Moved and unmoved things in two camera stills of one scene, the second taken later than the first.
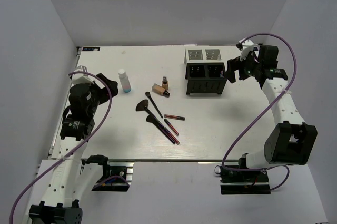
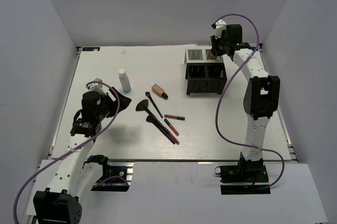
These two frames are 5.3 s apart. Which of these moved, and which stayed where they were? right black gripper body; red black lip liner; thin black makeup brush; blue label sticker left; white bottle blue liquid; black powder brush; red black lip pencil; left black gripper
Moved: left black gripper; right black gripper body
Stayed: black powder brush; red black lip liner; blue label sticker left; thin black makeup brush; red black lip pencil; white bottle blue liquid
